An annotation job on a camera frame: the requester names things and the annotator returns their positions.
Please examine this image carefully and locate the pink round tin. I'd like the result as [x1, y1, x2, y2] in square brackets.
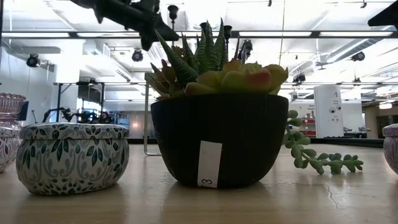
[382, 123, 398, 175]

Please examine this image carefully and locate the person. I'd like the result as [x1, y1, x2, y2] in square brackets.
[97, 111, 113, 124]

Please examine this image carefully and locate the white purple floral tin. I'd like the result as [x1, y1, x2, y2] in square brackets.
[0, 126, 21, 174]

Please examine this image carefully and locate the white column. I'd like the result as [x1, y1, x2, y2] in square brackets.
[313, 85, 345, 139]

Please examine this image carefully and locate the black background rig frame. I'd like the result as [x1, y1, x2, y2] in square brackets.
[53, 81, 106, 123]

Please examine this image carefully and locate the red shelf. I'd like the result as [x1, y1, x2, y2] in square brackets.
[302, 117, 317, 138]

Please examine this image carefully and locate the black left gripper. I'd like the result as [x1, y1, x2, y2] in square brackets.
[105, 0, 180, 52]

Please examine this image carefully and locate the dark monitor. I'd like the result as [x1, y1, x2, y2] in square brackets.
[17, 100, 30, 122]

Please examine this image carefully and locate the succulent plant in black pot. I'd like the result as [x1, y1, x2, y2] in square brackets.
[144, 17, 364, 190]

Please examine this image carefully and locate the pink glass candle holder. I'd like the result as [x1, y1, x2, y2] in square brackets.
[0, 92, 27, 129]

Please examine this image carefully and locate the teal leaf patterned tin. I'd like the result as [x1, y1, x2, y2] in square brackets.
[16, 122, 130, 196]

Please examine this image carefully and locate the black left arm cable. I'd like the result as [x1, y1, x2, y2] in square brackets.
[0, 0, 4, 47]

